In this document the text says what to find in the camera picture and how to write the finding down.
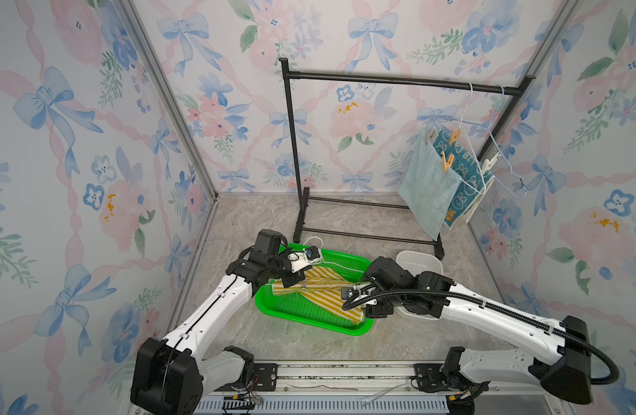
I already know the white wire hanger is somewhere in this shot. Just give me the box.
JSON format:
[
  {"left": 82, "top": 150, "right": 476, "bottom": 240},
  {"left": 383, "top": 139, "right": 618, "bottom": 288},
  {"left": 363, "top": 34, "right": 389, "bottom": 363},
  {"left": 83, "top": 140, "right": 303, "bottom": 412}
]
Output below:
[{"left": 298, "top": 236, "right": 371, "bottom": 273}]

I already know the yellow striped towel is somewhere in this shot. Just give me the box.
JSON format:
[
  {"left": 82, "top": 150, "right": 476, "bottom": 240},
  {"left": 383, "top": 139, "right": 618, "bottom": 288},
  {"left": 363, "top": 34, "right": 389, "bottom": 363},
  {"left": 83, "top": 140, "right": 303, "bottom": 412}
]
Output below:
[{"left": 272, "top": 266, "right": 365, "bottom": 324}]

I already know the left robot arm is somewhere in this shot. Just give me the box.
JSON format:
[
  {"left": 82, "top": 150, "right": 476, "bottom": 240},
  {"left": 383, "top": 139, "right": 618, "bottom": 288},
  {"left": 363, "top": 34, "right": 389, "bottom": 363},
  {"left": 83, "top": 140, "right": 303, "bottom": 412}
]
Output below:
[{"left": 129, "top": 229, "right": 315, "bottom": 414}]

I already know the white hanger middle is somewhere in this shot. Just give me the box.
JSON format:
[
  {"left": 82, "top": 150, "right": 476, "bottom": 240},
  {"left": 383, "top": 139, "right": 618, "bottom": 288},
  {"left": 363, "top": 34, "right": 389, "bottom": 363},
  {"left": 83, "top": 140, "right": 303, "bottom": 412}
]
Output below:
[{"left": 436, "top": 81, "right": 490, "bottom": 195}]

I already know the white plastic bin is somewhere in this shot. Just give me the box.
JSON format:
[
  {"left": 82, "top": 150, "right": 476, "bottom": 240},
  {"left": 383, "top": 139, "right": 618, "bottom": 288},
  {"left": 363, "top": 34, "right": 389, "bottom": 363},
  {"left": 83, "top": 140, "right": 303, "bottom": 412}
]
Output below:
[{"left": 395, "top": 250, "right": 444, "bottom": 323}]

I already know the green plastic basket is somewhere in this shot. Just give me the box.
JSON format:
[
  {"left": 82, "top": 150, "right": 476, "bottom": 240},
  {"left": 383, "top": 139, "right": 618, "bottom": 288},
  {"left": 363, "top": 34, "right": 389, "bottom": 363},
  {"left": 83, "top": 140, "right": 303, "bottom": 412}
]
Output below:
[{"left": 255, "top": 264, "right": 373, "bottom": 336}]

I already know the light green towel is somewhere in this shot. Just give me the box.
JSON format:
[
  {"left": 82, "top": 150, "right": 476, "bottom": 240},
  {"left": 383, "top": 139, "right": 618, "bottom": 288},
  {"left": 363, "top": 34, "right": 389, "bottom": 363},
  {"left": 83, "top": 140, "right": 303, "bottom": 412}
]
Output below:
[{"left": 399, "top": 138, "right": 462, "bottom": 240}]

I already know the orange clothespin lower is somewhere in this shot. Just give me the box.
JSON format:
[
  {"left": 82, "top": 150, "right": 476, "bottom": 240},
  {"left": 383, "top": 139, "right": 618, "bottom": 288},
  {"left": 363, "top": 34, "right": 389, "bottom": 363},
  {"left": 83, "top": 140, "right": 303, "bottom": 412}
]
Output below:
[{"left": 441, "top": 151, "right": 456, "bottom": 173}]

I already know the orange clothespin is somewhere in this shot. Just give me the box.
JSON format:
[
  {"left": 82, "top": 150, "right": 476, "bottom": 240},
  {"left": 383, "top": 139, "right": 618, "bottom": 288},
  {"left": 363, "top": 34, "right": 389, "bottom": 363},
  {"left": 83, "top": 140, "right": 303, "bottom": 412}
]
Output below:
[
  {"left": 449, "top": 129, "right": 462, "bottom": 145},
  {"left": 441, "top": 151, "right": 456, "bottom": 173}
]

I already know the teal patterned towel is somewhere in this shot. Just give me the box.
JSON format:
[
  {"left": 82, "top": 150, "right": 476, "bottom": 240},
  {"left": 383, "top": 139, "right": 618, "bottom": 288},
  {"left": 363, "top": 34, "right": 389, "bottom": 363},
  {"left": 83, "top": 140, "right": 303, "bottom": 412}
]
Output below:
[{"left": 433, "top": 131, "right": 494, "bottom": 228}]

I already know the white clothespin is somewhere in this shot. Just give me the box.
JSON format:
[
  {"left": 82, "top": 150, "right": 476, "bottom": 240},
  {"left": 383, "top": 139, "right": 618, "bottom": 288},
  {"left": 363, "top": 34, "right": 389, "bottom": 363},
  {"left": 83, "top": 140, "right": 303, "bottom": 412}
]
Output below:
[{"left": 481, "top": 155, "right": 498, "bottom": 176}]

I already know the orange clothespin upper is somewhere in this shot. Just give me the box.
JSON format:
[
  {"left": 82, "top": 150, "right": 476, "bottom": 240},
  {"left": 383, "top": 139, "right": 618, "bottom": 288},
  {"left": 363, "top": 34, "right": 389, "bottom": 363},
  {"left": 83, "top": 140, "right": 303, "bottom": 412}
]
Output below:
[{"left": 449, "top": 129, "right": 462, "bottom": 145}]

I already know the black clothes rack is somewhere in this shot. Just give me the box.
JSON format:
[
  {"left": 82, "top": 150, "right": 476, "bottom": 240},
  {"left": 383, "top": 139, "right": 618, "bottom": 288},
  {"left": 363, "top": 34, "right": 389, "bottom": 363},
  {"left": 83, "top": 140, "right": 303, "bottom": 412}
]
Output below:
[{"left": 277, "top": 56, "right": 537, "bottom": 260}]

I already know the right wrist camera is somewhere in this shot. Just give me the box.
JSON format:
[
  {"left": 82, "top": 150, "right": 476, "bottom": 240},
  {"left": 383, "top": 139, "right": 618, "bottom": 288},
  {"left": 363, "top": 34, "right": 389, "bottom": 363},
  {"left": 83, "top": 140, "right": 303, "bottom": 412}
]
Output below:
[{"left": 342, "top": 285, "right": 370, "bottom": 307}]

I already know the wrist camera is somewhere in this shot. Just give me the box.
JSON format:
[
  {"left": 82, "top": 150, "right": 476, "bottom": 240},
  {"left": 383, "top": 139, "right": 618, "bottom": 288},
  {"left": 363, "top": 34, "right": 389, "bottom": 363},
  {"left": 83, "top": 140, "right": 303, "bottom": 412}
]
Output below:
[
  {"left": 342, "top": 285, "right": 370, "bottom": 307},
  {"left": 287, "top": 246, "right": 323, "bottom": 273}
]

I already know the black corrugated cable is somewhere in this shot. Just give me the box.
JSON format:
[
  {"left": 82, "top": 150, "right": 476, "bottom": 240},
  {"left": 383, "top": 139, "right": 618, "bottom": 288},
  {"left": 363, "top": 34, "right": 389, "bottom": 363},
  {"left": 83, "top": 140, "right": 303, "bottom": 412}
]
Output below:
[{"left": 341, "top": 289, "right": 621, "bottom": 386}]

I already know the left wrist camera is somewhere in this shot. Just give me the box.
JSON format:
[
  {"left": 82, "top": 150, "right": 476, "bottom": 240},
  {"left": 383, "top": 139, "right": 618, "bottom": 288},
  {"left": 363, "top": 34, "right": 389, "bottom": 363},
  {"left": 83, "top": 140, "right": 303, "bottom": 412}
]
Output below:
[{"left": 287, "top": 246, "right": 323, "bottom": 273}]

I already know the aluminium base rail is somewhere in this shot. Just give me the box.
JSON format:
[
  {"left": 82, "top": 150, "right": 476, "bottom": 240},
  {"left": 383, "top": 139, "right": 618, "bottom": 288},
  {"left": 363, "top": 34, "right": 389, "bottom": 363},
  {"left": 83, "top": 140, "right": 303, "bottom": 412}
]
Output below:
[{"left": 117, "top": 357, "right": 579, "bottom": 415}]

